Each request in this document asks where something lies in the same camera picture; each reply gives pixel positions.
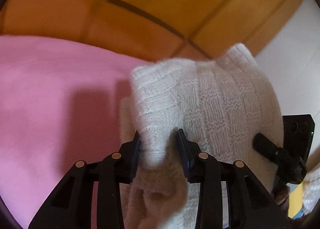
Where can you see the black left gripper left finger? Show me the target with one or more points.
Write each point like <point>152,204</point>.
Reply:
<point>69,205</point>

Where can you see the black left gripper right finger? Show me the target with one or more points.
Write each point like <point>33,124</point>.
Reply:
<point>249,203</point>

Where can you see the white knitted sweater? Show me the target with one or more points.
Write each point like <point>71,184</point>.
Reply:
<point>220,104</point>

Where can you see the person's right hand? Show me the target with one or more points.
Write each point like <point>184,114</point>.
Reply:
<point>280,194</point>

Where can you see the pink quilted bedspread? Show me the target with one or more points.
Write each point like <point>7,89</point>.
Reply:
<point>61,101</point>

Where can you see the wooden panelled headboard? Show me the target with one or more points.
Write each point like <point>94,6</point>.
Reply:
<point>152,29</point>

